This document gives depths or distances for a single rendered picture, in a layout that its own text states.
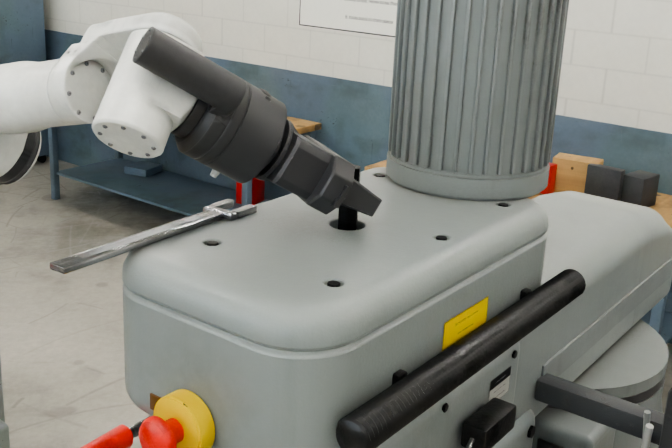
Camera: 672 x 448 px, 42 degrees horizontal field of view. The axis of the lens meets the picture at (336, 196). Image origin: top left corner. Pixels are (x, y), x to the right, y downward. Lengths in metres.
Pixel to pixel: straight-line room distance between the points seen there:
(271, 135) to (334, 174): 0.07
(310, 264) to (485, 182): 0.29
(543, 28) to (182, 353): 0.53
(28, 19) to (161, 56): 7.52
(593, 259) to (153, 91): 0.75
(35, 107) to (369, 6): 5.17
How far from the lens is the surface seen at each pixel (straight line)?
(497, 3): 0.98
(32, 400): 4.48
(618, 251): 1.40
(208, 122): 0.79
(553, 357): 1.22
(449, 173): 1.01
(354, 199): 0.88
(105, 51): 0.86
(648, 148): 5.21
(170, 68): 0.76
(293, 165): 0.82
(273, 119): 0.81
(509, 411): 1.01
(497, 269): 0.94
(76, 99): 0.86
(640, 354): 1.49
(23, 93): 0.90
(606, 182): 4.77
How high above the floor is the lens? 2.18
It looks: 17 degrees down
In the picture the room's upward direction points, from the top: 3 degrees clockwise
